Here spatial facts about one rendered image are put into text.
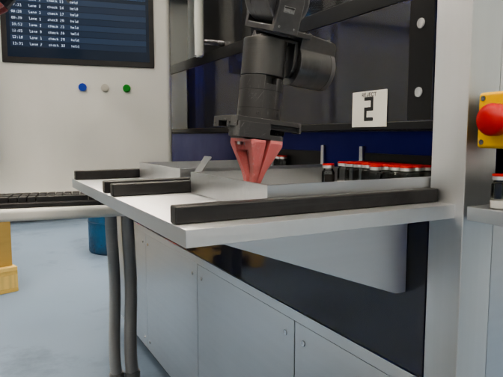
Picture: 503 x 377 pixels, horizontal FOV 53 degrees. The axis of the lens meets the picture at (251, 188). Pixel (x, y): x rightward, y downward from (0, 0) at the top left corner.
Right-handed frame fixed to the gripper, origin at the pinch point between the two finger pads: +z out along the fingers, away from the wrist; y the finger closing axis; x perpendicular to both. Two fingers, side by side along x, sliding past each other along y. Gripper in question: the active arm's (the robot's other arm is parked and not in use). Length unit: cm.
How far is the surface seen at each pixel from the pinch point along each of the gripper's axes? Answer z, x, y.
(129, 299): 45, 97, 11
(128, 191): 3.1, 19.9, -11.4
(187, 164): -1, 54, 10
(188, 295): 43, 91, 29
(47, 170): 5, 90, -17
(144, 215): 4.6, 3.1, -13.4
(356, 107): -14.5, 10.7, 24.6
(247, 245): 7.2, -2.6, -1.2
